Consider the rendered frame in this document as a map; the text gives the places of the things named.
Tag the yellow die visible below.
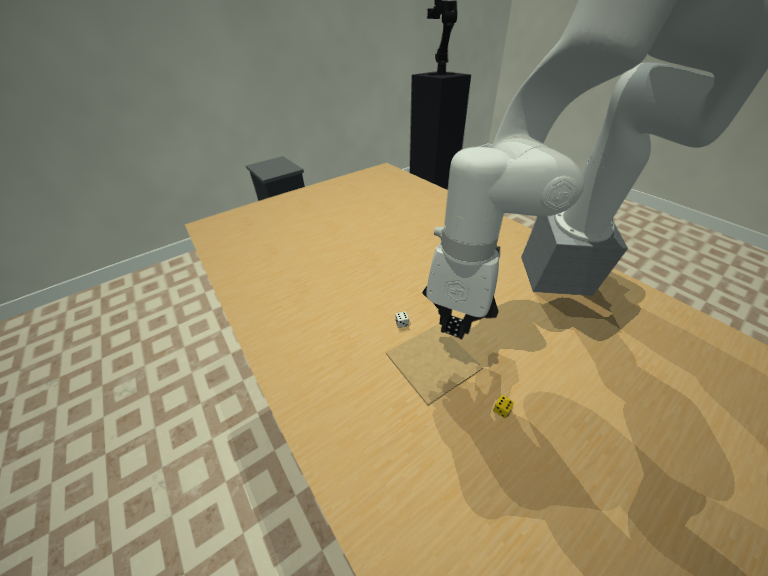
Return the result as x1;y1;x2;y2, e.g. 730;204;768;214
493;395;514;418

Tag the tan fabric mat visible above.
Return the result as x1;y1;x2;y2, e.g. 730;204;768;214
386;324;483;405

